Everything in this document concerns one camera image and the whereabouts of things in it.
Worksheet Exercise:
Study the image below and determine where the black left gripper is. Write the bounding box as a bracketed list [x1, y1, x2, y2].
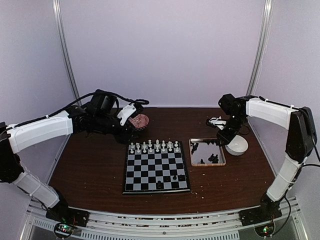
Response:
[93, 112, 142, 145]

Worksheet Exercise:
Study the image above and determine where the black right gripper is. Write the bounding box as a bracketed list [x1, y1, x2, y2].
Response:
[216, 113, 246, 147]

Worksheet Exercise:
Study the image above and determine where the black and white chessboard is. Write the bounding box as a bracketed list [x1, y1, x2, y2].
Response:
[122, 139, 191, 195]

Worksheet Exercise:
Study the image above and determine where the black chess king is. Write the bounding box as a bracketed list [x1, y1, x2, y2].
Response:
[156, 180, 163, 189]

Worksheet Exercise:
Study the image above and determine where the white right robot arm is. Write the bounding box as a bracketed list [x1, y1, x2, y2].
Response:
[216, 93, 317, 221]

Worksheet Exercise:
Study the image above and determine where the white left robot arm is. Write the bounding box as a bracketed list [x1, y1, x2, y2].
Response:
[0, 89, 149, 222]

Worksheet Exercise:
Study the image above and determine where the white ceramic bowl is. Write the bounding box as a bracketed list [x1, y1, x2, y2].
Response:
[225, 135, 249, 156]

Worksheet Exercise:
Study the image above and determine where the red patterned bowl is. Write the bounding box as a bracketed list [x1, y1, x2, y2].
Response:
[129, 113, 150, 132]

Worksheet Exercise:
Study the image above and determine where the wooden rimmed metal tray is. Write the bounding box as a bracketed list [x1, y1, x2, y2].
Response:
[189, 138, 226, 167]

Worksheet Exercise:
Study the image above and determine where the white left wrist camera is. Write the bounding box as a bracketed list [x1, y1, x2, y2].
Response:
[116, 103, 144, 126]

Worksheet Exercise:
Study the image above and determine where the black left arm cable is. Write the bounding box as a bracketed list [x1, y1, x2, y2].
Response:
[44, 89, 150, 118]

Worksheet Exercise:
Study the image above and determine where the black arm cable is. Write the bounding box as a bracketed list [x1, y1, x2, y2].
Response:
[44, 89, 150, 118]
[282, 139, 320, 226]

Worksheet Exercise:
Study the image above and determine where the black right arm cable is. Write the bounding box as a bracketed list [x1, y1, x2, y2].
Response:
[282, 139, 320, 226]

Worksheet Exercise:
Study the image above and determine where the right aluminium corner post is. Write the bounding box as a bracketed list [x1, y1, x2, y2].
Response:
[246, 0, 274, 95]

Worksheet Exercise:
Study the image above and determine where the aluminium corner post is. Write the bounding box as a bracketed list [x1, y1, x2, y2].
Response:
[52, 0, 80, 99]
[246, 0, 274, 95]

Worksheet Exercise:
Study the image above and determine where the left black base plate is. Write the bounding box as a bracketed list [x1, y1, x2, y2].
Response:
[45, 208, 90, 239]

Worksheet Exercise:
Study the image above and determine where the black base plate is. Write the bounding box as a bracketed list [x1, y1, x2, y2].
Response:
[45, 208, 90, 239]
[239, 207, 282, 237]

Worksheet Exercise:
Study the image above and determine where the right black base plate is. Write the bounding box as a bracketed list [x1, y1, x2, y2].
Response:
[239, 207, 282, 237]

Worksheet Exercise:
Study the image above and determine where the aluminium front rail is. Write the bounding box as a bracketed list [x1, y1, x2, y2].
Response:
[18, 197, 311, 240]

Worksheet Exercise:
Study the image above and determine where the left aluminium corner post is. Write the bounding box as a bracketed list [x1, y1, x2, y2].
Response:
[52, 0, 80, 99]

